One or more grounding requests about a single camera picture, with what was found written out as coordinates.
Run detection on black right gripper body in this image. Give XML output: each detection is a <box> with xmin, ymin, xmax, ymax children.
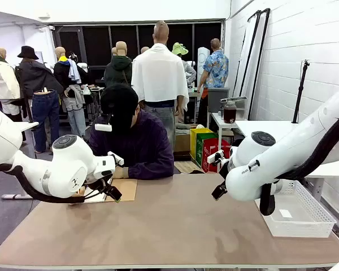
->
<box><xmin>211</xmin><ymin>159</ymin><xmax>233</xmax><ymax>201</ymax></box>

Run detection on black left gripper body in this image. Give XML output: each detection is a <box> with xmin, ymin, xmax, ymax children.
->
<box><xmin>86</xmin><ymin>176</ymin><xmax>123</xmax><ymax>202</ymax></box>

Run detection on brown cover spiral notebook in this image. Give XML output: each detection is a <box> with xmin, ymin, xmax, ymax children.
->
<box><xmin>81</xmin><ymin>178</ymin><xmax>138</xmax><ymax>204</ymax></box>

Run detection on person's left forearm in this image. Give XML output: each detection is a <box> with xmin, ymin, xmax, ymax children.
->
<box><xmin>127</xmin><ymin>159</ymin><xmax>175</xmax><ymax>181</ymax></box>

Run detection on person's left hand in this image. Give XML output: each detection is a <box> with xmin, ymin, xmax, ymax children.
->
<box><xmin>112</xmin><ymin>166</ymin><xmax>130</xmax><ymax>180</ymax></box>

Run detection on red bag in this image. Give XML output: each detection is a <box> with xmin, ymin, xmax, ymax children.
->
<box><xmin>201</xmin><ymin>138</ymin><xmax>232</xmax><ymax>173</ymax></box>

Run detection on green bag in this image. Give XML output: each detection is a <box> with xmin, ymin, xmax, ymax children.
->
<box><xmin>195</xmin><ymin>132</ymin><xmax>219</xmax><ymax>167</ymax></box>

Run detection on person's dark jacket torso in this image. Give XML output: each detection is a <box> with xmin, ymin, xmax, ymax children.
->
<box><xmin>89</xmin><ymin>110</ymin><xmax>175</xmax><ymax>181</ymax></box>

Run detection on cardboard box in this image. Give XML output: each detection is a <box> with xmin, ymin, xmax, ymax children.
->
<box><xmin>173</xmin><ymin>132</ymin><xmax>192</xmax><ymax>161</ymax></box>

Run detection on grey folded clothes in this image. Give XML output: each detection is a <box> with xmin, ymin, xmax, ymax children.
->
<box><xmin>175</xmin><ymin>123</ymin><xmax>200</xmax><ymax>135</ymax></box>

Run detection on small white side table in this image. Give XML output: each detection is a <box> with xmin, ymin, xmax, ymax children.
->
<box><xmin>210</xmin><ymin>112</ymin><xmax>245</xmax><ymax>173</ymax></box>

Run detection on person's head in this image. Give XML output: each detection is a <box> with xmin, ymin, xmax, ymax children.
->
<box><xmin>131</xmin><ymin>106</ymin><xmax>144</xmax><ymax>129</ymax></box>

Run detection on glass jar with dark liquid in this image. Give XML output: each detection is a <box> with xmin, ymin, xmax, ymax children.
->
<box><xmin>223</xmin><ymin>100</ymin><xmax>237</xmax><ymax>124</ymax></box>

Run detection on white perforated plastic basket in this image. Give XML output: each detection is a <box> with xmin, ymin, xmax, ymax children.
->
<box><xmin>255</xmin><ymin>180</ymin><xmax>337</xmax><ymax>238</ymax></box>

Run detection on black cap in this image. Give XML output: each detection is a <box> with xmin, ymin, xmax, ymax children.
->
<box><xmin>101</xmin><ymin>83</ymin><xmax>139</xmax><ymax>136</ymax></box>

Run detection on grey bin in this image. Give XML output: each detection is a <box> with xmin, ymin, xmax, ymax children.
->
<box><xmin>207</xmin><ymin>87</ymin><xmax>231</xmax><ymax>113</ymax></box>

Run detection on mannequin with dark green hoodie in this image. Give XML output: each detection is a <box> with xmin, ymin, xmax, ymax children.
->
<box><xmin>103</xmin><ymin>41</ymin><xmax>133</xmax><ymax>88</ymax></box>

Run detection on mannequin with floral shirt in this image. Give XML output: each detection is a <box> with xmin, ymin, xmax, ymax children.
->
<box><xmin>197</xmin><ymin>38</ymin><xmax>229</xmax><ymax>128</ymax></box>

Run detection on mannequin with yellow collar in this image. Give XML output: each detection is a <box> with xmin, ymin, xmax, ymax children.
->
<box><xmin>53</xmin><ymin>46</ymin><xmax>89</xmax><ymax>139</ymax></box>

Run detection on mannequin with white cape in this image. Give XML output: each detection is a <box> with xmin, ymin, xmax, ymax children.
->
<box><xmin>131</xmin><ymin>20</ymin><xmax>190</xmax><ymax>150</ymax></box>

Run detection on black tripod stand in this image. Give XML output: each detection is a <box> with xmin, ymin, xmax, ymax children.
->
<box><xmin>291</xmin><ymin>59</ymin><xmax>311</xmax><ymax>124</ymax></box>

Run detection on mannequin with black hat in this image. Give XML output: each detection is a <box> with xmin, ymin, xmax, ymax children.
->
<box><xmin>15</xmin><ymin>45</ymin><xmax>64</xmax><ymax>155</ymax></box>

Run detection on black framed white panel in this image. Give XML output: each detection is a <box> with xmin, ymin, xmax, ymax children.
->
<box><xmin>247</xmin><ymin>7</ymin><xmax>271</xmax><ymax>121</ymax></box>
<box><xmin>233</xmin><ymin>10</ymin><xmax>262</xmax><ymax>98</ymax></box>

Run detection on white tower fan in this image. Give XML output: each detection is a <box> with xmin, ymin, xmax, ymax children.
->
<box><xmin>197</xmin><ymin>47</ymin><xmax>211</xmax><ymax>68</ymax></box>

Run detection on mannequin with green hat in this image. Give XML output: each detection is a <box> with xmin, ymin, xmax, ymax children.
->
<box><xmin>171</xmin><ymin>42</ymin><xmax>197</xmax><ymax>87</ymax></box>

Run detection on mannequin with cream jacket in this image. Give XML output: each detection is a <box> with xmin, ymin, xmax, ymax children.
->
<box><xmin>0</xmin><ymin>47</ymin><xmax>21</xmax><ymax>116</ymax></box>

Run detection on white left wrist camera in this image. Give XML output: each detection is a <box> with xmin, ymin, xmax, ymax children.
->
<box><xmin>107</xmin><ymin>151</ymin><xmax>124</xmax><ymax>167</ymax></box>

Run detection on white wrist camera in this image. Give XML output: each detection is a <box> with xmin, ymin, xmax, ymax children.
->
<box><xmin>207</xmin><ymin>149</ymin><xmax>225</xmax><ymax>167</ymax></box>
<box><xmin>107</xmin><ymin>151</ymin><xmax>124</xmax><ymax>167</ymax></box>

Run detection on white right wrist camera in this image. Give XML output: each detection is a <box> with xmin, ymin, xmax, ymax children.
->
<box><xmin>207</xmin><ymin>149</ymin><xmax>225</xmax><ymax>167</ymax></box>

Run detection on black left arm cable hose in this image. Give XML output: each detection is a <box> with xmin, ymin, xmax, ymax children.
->
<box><xmin>0</xmin><ymin>165</ymin><xmax>85</xmax><ymax>204</ymax></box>

